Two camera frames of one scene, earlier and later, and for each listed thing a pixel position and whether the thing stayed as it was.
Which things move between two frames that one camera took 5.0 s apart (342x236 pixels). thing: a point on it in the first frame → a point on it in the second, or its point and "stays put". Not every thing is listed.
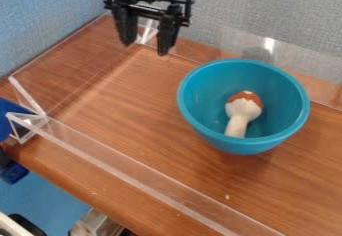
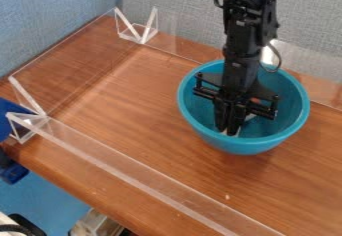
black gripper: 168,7 → 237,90
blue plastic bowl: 245,103 stays put
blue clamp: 13,171 stays put
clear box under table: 96,224 stays put
